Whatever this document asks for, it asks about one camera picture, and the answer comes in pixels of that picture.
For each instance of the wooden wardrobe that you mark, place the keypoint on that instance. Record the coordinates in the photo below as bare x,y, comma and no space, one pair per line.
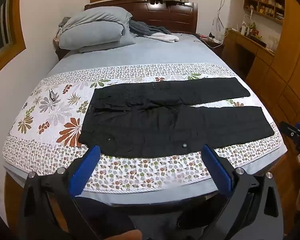
287,75

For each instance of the white fleece cloth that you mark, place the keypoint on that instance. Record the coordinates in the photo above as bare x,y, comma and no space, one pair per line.
165,38

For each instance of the wooden desk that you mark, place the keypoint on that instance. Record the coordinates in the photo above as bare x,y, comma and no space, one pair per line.
250,55

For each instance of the grey-blue pillow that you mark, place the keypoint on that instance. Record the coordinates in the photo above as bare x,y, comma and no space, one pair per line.
110,44
95,21

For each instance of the dark grey blanket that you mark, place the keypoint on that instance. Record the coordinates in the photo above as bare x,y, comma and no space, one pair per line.
145,28

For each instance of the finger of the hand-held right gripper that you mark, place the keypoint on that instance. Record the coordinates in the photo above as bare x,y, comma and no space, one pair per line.
291,130

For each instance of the black pants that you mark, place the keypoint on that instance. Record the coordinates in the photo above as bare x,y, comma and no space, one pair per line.
165,130

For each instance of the wooden framed side window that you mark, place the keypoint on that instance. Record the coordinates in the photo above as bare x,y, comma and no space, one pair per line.
3,27

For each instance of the floral quilt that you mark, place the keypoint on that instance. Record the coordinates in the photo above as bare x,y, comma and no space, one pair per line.
52,110

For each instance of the white bottle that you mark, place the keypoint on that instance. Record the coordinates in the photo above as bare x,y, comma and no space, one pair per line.
244,28

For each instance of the wooden wall shelf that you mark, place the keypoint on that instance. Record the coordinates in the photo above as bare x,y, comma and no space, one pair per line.
263,3

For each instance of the dark wooden headboard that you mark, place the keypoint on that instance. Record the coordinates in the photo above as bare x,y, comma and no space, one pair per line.
180,17

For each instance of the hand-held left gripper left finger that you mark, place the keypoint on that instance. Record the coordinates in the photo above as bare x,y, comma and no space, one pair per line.
86,172

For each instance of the pink floral cloth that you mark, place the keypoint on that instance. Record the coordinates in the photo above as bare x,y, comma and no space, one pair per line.
57,33

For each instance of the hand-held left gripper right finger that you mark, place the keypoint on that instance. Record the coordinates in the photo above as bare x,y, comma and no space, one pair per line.
217,172

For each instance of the bed with grey-blue sheet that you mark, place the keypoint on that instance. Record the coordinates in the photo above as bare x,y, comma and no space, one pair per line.
165,52

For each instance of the black eyeglasses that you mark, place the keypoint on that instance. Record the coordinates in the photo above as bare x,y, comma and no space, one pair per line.
52,95

